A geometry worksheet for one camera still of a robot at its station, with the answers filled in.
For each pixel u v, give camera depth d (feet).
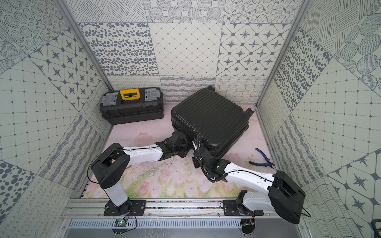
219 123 2.70
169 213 2.40
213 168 2.00
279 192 1.34
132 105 3.16
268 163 2.90
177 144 2.39
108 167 1.54
